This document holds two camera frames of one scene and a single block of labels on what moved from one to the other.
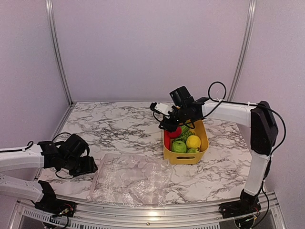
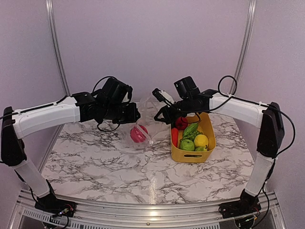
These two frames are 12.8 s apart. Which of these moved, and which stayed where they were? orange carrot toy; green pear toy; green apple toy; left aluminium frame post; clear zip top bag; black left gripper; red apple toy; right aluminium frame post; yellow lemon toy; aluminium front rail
Moved: red apple toy; green pear toy; black left gripper; clear zip top bag; orange carrot toy; green apple toy; yellow lemon toy
Stayed: aluminium front rail; right aluminium frame post; left aluminium frame post
